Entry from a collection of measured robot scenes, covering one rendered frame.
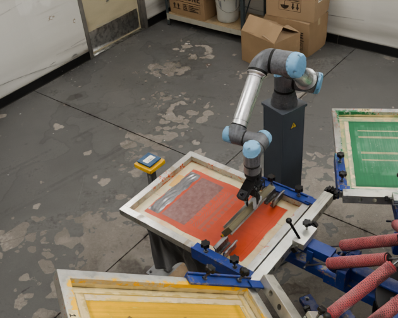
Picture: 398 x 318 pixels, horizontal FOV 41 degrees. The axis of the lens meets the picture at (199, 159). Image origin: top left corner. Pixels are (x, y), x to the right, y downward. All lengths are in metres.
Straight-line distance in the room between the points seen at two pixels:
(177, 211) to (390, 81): 3.53
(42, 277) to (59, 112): 2.18
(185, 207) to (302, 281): 1.20
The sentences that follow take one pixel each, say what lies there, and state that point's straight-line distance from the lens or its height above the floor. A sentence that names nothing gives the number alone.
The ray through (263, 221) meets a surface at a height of 0.96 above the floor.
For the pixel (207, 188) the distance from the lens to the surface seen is 2.83.
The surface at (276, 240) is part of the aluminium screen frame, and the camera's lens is 2.50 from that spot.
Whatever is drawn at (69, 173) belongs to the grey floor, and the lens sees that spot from 4.71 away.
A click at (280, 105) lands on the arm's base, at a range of 2.96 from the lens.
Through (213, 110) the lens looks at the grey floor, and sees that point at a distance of 5.22.
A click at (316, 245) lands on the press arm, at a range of 2.42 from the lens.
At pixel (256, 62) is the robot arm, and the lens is 2.50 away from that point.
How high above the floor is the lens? 2.81
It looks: 38 degrees down
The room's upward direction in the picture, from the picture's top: 6 degrees counter-clockwise
